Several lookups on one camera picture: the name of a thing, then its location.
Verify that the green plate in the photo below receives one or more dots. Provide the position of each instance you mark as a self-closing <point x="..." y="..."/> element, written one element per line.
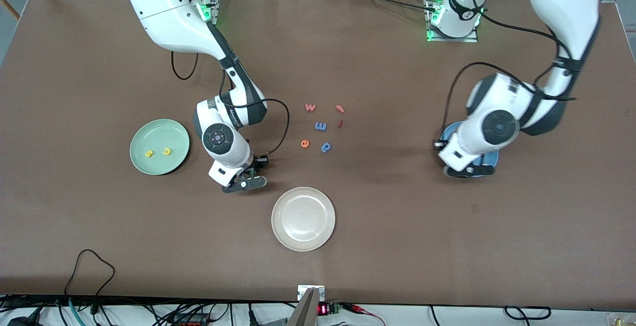
<point x="159" y="134"/>

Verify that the beige plate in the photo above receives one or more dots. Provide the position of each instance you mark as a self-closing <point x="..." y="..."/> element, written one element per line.
<point x="303" y="219"/>

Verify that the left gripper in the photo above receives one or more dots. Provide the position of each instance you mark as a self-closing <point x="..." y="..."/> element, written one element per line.
<point x="437" y="147"/>

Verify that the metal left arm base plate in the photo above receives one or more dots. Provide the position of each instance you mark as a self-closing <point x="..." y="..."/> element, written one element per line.
<point x="452" y="40"/>

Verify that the blue letter m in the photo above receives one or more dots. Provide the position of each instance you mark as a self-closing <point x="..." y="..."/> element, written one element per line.
<point x="320" y="126"/>

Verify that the white marker tag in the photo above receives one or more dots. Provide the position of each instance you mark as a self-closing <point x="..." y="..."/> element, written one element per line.
<point x="302" y="292"/>

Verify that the blue plate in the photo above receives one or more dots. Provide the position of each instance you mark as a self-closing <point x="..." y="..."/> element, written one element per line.
<point x="492" y="158"/>

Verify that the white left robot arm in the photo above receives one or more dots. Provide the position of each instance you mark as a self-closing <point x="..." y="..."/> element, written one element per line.
<point x="561" y="3"/>

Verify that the red LED display module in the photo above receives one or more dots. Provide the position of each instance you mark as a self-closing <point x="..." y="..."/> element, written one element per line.
<point x="329" y="309"/>

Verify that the salmon letter w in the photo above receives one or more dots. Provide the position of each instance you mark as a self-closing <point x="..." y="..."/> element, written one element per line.
<point x="310" y="108"/>

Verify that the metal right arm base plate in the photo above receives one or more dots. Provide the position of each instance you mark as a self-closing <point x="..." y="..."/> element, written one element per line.
<point x="215" y="10"/>

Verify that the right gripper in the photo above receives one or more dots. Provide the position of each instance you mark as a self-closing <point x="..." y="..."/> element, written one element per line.
<point x="259" y="161"/>

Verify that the blue letter p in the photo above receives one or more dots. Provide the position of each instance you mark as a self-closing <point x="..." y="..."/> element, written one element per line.
<point x="323" y="149"/>

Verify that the grey camera stand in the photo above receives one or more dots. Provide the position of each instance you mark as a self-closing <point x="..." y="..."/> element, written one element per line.
<point x="305" y="311"/>

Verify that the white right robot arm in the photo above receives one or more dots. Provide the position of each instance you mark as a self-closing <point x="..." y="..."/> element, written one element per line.
<point x="169" y="13"/>

